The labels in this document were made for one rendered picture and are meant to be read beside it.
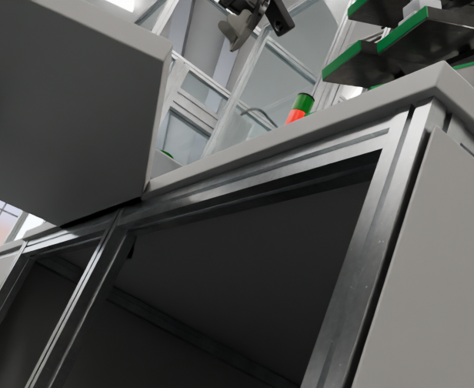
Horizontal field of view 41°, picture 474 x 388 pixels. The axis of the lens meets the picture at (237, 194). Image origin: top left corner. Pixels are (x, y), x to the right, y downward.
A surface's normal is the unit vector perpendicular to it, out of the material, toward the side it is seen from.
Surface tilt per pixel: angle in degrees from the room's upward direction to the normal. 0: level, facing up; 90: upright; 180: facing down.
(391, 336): 90
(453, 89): 90
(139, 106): 180
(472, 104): 90
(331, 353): 90
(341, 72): 155
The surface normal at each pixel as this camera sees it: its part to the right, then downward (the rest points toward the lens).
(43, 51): -0.37, 0.85
